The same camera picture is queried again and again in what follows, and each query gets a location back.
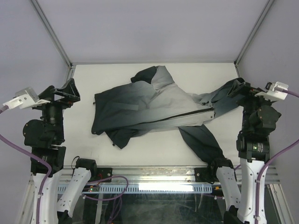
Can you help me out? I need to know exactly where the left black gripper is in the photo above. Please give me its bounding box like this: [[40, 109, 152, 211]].
[[36, 77, 80, 141]]

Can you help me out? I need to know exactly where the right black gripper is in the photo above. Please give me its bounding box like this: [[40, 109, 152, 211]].
[[227, 79, 274, 132]]

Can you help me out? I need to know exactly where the dark grey zip jacket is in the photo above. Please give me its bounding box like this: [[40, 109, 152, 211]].
[[91, 66, 241, 164]]

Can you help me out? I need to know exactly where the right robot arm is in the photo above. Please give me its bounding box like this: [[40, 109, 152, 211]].
[[209, 80, 281, 224]]

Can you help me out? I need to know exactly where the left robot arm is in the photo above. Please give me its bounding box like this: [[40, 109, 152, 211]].
[[23, 78, 98, 224]]

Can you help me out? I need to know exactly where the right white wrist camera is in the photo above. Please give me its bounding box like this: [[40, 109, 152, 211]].
[[255, 82, 289, 101]]

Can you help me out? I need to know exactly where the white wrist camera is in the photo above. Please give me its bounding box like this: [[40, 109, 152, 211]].
[[3, 87, 50, 110], [255, 82, 289, 101]]

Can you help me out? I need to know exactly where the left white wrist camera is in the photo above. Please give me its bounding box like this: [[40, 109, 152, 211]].
[[3, 87, 50, 110]]

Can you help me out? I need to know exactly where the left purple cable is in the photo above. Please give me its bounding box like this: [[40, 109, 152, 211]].
[[0, 106, 128, 224]]

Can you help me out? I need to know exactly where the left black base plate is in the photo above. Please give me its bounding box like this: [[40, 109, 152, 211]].
[[95, 167, 113, 182]]

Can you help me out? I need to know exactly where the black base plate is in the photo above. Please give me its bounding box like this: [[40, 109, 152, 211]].
[[194, 168, 214, 184], [95, 167, 113, 182]]

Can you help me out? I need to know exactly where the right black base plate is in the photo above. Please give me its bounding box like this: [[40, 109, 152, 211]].
[[194, 168, 214, 184]]

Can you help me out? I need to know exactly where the aluminium mounting rail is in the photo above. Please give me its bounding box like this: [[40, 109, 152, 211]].
[[58, 166, 280, 184]]

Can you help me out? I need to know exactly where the slotted grey cable duct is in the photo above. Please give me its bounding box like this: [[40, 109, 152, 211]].
[[57, 184, 213, 194]]

